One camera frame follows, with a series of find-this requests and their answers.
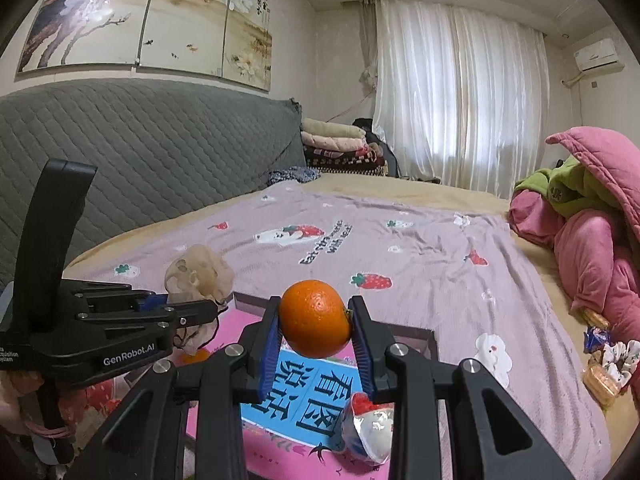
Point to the pink quilt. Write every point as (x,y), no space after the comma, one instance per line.
(600,260)

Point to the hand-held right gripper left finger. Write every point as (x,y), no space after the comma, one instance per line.
(270,350)

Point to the purple strawberry print blanket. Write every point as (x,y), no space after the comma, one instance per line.
(425,260)

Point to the dark cloth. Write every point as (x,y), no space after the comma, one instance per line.
(375,135)

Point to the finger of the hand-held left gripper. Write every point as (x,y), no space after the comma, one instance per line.
(150,302)
(165,317)

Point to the pink book with blue label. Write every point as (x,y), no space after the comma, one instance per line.
(300,460)

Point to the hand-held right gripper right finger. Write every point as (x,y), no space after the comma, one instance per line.
(362,355)

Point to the green blanket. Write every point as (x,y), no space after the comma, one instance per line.
(550,185)

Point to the white air conditioner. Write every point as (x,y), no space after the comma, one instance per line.
(597,55)

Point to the white curtain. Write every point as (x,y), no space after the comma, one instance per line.
(450,100)

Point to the small yellow snack packet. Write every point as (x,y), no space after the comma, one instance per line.
(595,317)

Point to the blue patterned cloth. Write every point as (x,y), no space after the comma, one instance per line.
(292,175)

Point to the blue candy wrapper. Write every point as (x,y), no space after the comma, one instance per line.
(596,339)

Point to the grey quilted headboard cover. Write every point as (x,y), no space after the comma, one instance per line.
(150,160)

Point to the blossom wall painting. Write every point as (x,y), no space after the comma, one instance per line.
(150,15)

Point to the toy egg packet with blue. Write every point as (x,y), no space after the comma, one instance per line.
(370,430)

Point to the stack of folded blankets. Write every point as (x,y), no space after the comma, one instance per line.
(340,147)

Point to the grey shallow cardboard box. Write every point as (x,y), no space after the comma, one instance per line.
(410,337)

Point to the orange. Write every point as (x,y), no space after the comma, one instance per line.
(197,357)
(315,317)

